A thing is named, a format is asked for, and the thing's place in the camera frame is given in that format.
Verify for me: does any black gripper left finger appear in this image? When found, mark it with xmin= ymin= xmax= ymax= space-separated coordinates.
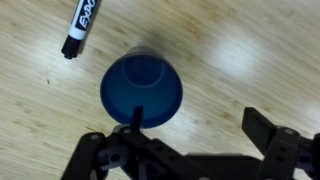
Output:
xmin=59 ymin=105 xmax=201 ymax=180

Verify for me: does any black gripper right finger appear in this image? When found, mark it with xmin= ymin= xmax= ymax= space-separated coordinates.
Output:
xmin=241 ymin=106 xmax=320 ymax=180

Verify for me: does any blue plastic cup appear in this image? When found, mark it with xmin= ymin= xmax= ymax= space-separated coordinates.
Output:
xmin=99 ymin=46 xmax=184 ymax=130

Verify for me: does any black and white dry-erase marker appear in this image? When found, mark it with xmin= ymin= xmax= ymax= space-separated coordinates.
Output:
xmin=60 ymin=0 xmax=101 ymax=60

